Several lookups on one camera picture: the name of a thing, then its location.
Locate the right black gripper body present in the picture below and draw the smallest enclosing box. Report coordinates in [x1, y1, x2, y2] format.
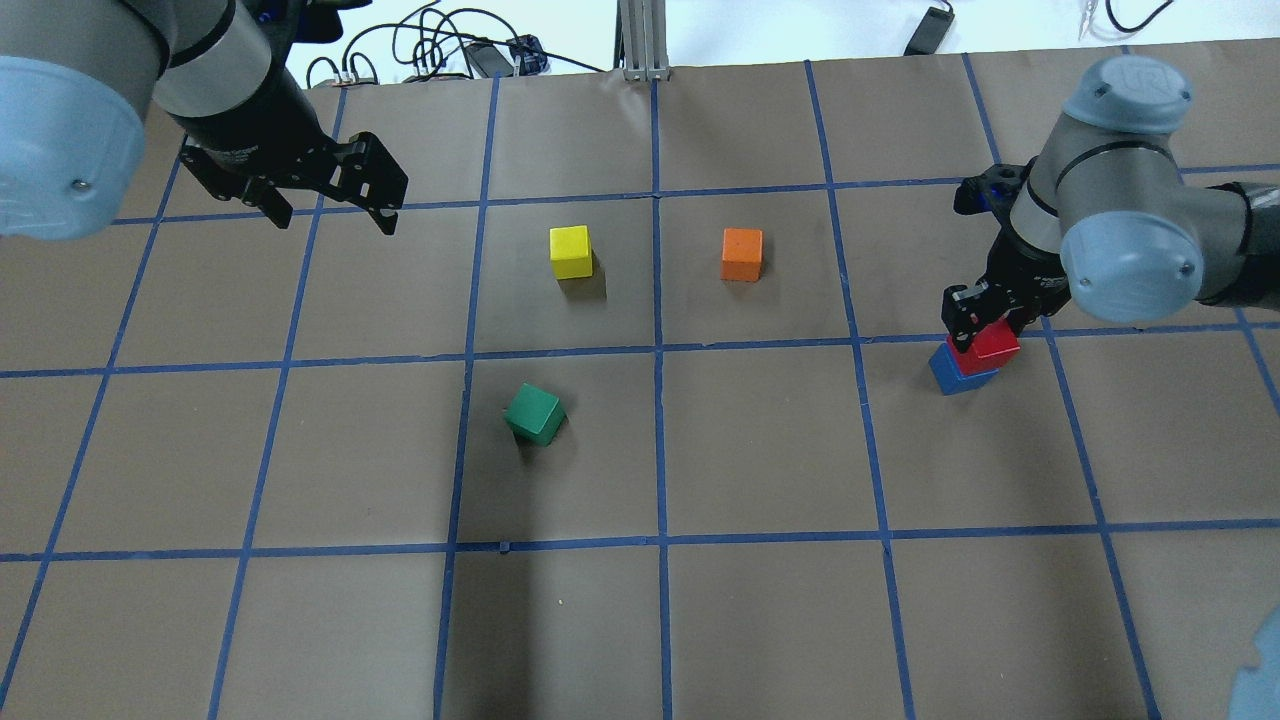
[941, 234, 1071, 337]

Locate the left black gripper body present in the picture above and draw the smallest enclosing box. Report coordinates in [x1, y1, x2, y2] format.
[178, 95, 408, 215]

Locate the red wooden cube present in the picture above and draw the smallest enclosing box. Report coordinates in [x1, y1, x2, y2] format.
[943, 318, 1021, 375]

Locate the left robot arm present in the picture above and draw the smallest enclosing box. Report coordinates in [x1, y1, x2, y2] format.
[1, 1, 408, 241]

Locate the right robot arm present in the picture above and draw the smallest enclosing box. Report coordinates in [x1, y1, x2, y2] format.
[941, 55, 1279, 352]

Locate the blue wooden cube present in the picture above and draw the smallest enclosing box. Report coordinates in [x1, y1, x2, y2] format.
[928, 342, 1000, 396]

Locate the yellow wooden cube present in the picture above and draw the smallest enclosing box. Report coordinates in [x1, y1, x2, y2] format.
[548, 225, 595, 281]

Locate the orange wooden cube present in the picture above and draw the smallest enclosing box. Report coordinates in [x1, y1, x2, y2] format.
[719, 227, 764, 283]

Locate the green wooden cube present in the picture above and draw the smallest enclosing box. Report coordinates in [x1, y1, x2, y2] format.
[503, 383, 567, 447]

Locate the black power adapter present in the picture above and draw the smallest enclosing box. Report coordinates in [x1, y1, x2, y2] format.
[902, 3, 955, 56]

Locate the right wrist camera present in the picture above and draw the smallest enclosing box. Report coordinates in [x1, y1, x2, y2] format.
[952, 163, 1030, 224]

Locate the aluminium frame post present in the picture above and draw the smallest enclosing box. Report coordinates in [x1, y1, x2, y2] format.
[614, 1, 671, 82]

